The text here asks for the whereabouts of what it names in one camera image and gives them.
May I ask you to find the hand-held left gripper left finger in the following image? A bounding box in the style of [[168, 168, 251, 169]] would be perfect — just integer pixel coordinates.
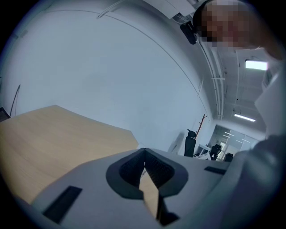
[[31, 147, 164, 229]]

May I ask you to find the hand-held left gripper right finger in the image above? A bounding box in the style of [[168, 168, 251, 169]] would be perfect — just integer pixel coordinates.
[[145, 147, 231, 229]]

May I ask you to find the person's white shirt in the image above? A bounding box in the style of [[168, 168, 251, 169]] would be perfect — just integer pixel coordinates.
[[254, 52, 286, 140]]

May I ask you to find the brown coat rack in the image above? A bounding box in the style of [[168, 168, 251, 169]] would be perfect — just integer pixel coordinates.
[[195, 113, 208, 140]]

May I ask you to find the black headrest office chair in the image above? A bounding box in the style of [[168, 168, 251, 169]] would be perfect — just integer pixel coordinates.
[[183, 128, 198, 157]]

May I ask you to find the white desk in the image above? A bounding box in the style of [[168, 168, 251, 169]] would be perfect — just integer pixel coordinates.
[[193, 144, 212, 161]]

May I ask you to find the black head-mounted camera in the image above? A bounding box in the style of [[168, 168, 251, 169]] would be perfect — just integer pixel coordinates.
[[180, 21, 198, 45]]

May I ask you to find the light wooden table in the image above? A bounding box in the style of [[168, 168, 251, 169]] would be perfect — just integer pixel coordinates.
[[0, 104, 160, 219]]

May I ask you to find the square ceiling light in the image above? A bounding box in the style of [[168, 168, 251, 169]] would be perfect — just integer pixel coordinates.
[[245, 59, 269, 71]]

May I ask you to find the long ceiling light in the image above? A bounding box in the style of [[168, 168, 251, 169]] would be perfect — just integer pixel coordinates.
[[233, 113, 256, 123]]

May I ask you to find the person's head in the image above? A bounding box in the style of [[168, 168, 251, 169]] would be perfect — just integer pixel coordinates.
[[192, 0, 284, 60]]

